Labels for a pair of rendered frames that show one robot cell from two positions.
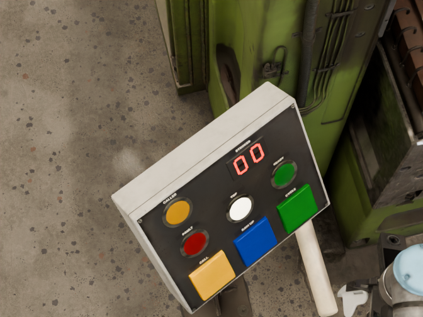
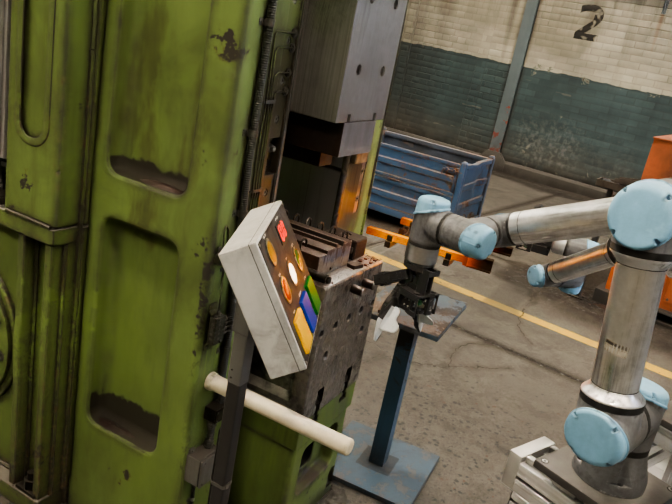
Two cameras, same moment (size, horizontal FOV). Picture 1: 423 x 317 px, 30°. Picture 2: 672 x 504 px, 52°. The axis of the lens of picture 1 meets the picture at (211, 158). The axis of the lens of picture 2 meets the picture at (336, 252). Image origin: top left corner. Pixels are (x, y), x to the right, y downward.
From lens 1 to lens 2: 1.37 m
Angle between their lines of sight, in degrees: 60
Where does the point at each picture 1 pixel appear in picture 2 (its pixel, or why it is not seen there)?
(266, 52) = (218, 233)
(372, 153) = (274, 385)
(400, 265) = (425, 200)
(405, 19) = not seen: hidden behind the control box
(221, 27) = (97, 365)
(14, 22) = not seen: outside the picture
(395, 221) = (300, 484)
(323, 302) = (341, 438)
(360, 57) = not seen: hidden behind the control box
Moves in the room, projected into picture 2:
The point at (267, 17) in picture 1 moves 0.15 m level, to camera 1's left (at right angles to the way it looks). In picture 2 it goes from (223, 185) to (172, 188)
